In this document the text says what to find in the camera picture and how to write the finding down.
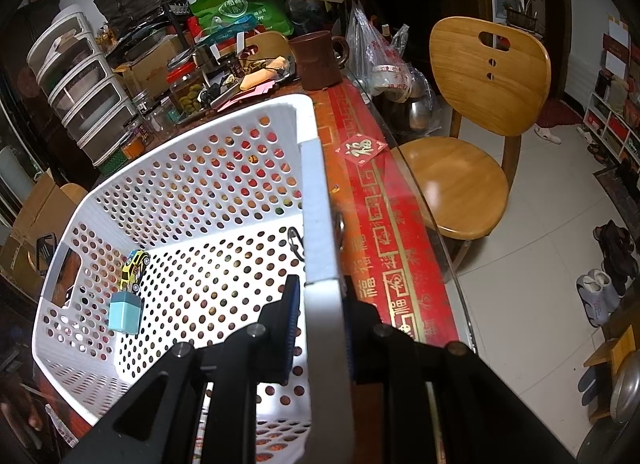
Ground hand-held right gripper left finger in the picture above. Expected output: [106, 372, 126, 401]
[60, 275, 307, 464]

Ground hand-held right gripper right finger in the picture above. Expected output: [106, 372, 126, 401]
[344, 288, 577, 464]

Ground white perforated plastic basket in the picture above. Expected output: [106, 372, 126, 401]
[31, 93, 357, 464]

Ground red gold patterned table mat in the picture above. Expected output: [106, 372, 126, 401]
[307, 80, 475, 464]

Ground light blue small box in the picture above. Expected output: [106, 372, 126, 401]
[109, 291, 143, 335]

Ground yellow toy car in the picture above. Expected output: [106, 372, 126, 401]
[120, 250, 152, 294]

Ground red diamond paper sticker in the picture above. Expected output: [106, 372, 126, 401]
[334, 134, 389, 165]

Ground blue slippers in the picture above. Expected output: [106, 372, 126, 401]
[577, 364, 608, 407]

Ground grey slipper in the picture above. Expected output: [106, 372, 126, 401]
[592, 269, 623, 315]
[576, 274, 608, 327]

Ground metal tray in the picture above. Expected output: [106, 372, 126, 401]
[172, 71, 301, 125]

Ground small wooden stool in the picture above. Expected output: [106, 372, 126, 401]
[582, 324, 638, 425]

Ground pink paper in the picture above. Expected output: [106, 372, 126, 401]
[217, 81, 276, 110]

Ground steel pot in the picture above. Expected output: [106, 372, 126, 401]
[406, 91, 437, 134]

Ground jar with orange contents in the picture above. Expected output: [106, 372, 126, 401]
[120, 121, 153, 157]

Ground small green basket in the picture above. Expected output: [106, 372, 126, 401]
[95, 146, 128, 175]

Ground empty glass jar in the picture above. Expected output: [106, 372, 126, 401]
[144, 105, 176, 137]

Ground orange packet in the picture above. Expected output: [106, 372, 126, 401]
[240, 66, 278, 92]

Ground wooden chair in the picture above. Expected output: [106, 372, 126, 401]
[60, 183, 88, 205]
[235, 31, 293, 62]
[390, 16, 552, 277]

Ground glass jar red lid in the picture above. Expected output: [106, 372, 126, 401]
[166, 56, 211, 115]

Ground metal basin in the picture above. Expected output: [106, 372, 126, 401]
[607, 354, 640, 425]

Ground white printed bowl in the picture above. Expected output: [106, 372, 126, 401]
[372, 64, 426, 102]

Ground brown ceramic mug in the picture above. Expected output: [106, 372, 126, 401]
[288, 30, 351, 91]

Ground plain open cardboard box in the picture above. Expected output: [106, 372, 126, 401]
[0, 170, 88, 285]

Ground clear plastic bag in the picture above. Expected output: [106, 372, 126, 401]
[390, 24, 416, 70]
[345, 0, 436, 102]

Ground dark patterned rug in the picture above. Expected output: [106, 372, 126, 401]
[592, 166, 640, 245]

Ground printed cardboard box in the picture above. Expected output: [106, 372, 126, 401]
[114, 36, 188, 100]

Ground red doormat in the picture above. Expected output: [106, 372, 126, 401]
[535, 99, 583, 131]

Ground black metal rack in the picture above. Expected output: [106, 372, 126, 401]
[162, 0, 198, 52]

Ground white plastic drawer tower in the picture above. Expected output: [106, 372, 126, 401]
[26, 4, 138, 165]

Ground white cube shelf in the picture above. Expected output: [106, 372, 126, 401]
[582, 69, 640, 165]

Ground black wire clip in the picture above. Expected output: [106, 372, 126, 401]
[286, 226, 306, 261]

